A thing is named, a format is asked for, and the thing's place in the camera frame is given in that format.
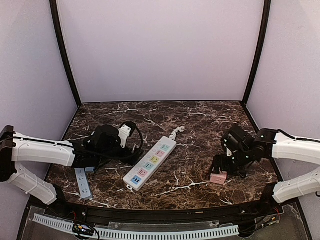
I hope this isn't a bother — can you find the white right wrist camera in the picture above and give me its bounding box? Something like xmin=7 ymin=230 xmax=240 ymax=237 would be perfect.
xmin=223 ymin=139 xmax=233 ymax=157

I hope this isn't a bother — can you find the black front rail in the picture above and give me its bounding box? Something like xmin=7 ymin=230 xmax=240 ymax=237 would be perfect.
xmin=29 ymin=194 xmax=286 ymax=226

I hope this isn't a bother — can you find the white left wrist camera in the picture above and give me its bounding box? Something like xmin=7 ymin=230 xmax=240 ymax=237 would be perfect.
xmin=118 ymin=124 xmax=132 ymax=149

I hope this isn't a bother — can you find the white slotted cable duct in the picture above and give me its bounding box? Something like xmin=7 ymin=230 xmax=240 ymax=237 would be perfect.
xmin=32 ymin=213 xmax=240 ymax=240

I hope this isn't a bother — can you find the blue power strip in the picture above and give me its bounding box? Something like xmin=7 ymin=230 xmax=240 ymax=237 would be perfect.
xmin=74 ymin=168 xmax=93 ymax=201

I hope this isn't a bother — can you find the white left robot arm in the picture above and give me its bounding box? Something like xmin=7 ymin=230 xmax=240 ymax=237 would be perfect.
xmin=0 ymin=122 xmax=134 ymax=206

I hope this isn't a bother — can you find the small circuit board left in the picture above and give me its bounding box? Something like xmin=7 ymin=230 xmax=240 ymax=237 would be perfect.
xmin=72 ymin=223 xmax=95 ymax=237

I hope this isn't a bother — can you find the white multicolour power strip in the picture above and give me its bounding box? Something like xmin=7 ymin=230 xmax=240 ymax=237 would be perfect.
xmin=123 ymin=136 xmax=177 ymax=191

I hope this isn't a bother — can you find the left black frame post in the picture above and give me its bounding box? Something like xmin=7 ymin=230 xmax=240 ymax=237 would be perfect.
xmin=49 ymin=0 xmax=82 ymax=108

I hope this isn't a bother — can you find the right black frame post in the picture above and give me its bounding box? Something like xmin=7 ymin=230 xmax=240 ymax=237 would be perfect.
xmin=241 ymin=0 xmax=272 ymax=108

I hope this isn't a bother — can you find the black frame post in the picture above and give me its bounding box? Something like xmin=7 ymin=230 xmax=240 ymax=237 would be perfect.
xmin=241 ymin=0 xmax=272 ymax=108
xmin=49 ymin=0 xmax=82 ymax=108

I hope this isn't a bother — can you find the pink cube socket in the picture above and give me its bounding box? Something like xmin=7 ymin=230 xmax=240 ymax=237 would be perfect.
xmin=210 ymin=171 xmax=228 ymax=185

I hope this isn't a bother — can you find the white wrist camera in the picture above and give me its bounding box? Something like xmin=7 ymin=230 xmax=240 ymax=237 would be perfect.
xmin=223 ymin=139 xmax=233 ymax=157
xmin=118 ymin=124 xmax=132 ymax=149

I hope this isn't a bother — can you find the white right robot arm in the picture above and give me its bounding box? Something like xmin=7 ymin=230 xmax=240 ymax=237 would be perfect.
xmin=210 ymin=124 xmax=320 ymax=206

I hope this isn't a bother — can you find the blue plug adapter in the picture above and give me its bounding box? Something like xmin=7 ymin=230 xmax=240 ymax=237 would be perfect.
xmin=84 ymin=167 xmax=95 ymax=174

